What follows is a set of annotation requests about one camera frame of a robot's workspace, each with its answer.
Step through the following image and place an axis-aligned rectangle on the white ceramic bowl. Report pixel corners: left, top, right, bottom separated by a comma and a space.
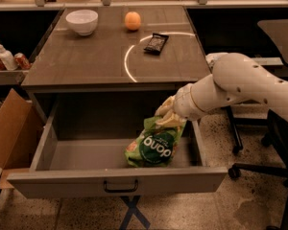
65, 10, 98, 35

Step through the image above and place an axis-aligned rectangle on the orange fruit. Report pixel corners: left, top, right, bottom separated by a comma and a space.
125, 11, 141, 31

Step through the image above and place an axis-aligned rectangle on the grey side shelf left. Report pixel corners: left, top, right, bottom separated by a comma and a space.
0, 70, 28, 85

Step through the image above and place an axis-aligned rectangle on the black snack bar packet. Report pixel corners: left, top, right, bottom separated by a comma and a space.
144, 33, 169, 55

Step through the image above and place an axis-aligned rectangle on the grey side shelf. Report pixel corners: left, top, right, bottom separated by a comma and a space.
253, 57, 283, 66
0, 70, 28, 85

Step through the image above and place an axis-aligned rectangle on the grey side shelf right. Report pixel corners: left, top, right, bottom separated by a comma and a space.
253, 57, 283, 66

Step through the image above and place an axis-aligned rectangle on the grey open top drawer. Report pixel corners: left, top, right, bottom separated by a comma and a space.
8, 95, 227, 198

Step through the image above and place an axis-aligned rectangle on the green rice chip bag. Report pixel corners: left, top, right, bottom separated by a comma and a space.
124, 116, 186, 168

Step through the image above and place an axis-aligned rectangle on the grey counter cabinet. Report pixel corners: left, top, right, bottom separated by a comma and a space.
22, 6, 210, 117

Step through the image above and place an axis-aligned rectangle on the black drawer handle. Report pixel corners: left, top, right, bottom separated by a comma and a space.
103, 180, 138, 194

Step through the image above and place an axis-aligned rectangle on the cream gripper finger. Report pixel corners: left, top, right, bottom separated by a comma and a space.
156, 110, 185, 127
155, 96, 175, 116

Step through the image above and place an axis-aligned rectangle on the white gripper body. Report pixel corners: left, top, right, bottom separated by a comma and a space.
173, 82, 207, 121

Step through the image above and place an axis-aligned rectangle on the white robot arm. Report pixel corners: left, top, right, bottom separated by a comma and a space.
156, 53, 288, 127

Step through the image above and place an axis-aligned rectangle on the black office chair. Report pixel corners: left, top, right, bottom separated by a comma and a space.
228, 18, 288, 230

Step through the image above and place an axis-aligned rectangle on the brown cardboard box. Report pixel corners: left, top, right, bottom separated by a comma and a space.
0, 89, 44, 189

